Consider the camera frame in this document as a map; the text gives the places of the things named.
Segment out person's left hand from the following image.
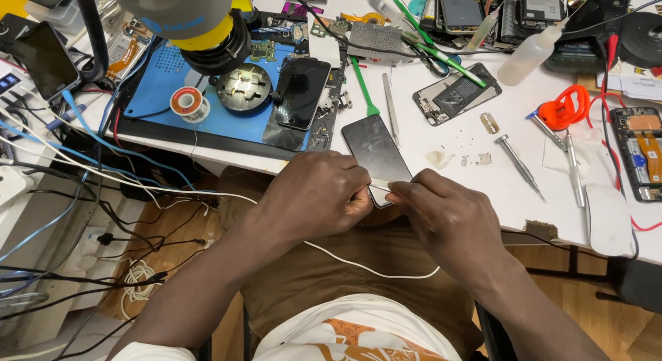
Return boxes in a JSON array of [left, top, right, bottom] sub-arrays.
[[259, 151, 374, 244]]

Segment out person's right hand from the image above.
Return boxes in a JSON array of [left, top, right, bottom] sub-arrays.
[[385, 168, 506, 285]]

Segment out black smartphone with smudged screen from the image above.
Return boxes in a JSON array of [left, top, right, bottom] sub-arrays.
[[341, 114, 414, 210]]

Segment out white charging cable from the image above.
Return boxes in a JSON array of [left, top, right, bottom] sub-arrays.
[[0, 107, 441, 280]]

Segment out black glass screen piece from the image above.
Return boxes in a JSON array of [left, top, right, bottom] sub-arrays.
[[262, 112, 311, 153]]

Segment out person's brown trousers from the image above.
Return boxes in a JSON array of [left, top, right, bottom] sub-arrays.
[[216, 166, 484, 361]]

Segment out silver precision screwdriver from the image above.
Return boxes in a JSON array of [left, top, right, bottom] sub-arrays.
[[494, 134, 548, 204]]

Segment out glossy black smartphone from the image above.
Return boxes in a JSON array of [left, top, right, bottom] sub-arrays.
[[273, 57, 332, 132]]

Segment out razor blade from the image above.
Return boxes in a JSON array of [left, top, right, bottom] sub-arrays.
[[479, 112, 501, 136]]

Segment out green plastic pry tool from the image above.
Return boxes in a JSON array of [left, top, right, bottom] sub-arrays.
[[349, 55, 381, 118]]

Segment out silver metal tweezers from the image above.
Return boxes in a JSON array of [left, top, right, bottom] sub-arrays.
[[382, 72, 402, 149]]

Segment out white tissue paper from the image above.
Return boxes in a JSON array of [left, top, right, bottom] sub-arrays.
[[541, 127, 603, 177]]

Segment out round metal board holder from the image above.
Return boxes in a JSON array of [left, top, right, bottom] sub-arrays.
[[208, 62, 281, 119]]

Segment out opened phone with black battery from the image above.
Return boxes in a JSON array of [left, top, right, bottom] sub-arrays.
[[412, 62, 503, 127]]

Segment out blue-capped silver screwdriver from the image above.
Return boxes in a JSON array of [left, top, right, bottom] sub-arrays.
[[526, 110, 570, 153]]

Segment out slim silver screwdriver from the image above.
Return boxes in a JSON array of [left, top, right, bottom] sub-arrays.
[[564, 130, 587, 209]]

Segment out person's white printed shirt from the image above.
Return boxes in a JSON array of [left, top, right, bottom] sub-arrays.
[[111, 293, 463, 361]]

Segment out green circuit board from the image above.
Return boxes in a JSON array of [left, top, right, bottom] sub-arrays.
[[250, 39, 278, 63]]

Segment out green toothbrush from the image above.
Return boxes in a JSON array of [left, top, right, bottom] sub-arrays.
[[402, 33, 488, 89]]

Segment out orange suction cup tool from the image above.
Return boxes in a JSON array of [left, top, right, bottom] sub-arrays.
[[537, 84, 592, 132]]

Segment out perforated grey metal plate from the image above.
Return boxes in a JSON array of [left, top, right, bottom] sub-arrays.
[[345, 22, 405, 65]]

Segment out white squeeze bottle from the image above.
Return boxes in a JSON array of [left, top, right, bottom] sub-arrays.
[[496, 19, 571, 87]]

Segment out blue silicone repair mat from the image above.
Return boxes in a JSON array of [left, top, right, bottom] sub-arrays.
[[123, 39, 312, 146]]

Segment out opened phone with orange flex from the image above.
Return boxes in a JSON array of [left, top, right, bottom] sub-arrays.
[[610, 106, 662, 203]]

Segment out green plastic stick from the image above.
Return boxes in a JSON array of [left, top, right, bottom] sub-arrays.
[[392, 0, 436, 45]]

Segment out yellow and grey microscope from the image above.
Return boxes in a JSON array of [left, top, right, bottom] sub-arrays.
[[49, 0, 255, 77]]

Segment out pile of disassembled phones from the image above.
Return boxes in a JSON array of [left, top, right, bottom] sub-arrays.
[[418, 0, 634, 47]]

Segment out black round device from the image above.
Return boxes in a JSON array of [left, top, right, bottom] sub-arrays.
[[618, 11, 662, 70]]

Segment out white power strip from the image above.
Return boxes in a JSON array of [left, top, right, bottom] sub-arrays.
[[0, 164, 35, 209]]

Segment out black tablet on stand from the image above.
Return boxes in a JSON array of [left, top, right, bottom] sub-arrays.
[[9, 21, 82, 102]]

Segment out white device with blue display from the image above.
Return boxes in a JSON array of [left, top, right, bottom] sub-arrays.
[[0, 60, 38, 111]]

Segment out solder wire spool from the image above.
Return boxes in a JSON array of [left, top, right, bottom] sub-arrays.
[[170, 86, 211, 125]]

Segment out blue-handled scissors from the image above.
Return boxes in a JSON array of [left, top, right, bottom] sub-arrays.
[[412, 40, 462, 78]]

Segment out red cable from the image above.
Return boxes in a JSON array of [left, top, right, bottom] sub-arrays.
[[584, 33, 662, 233]]

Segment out coiled white cable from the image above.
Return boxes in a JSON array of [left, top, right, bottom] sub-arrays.
[[120, 259, 162, 321]]

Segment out blue cable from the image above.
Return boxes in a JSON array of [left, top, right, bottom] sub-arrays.
[[0, 89, 197, 192]]

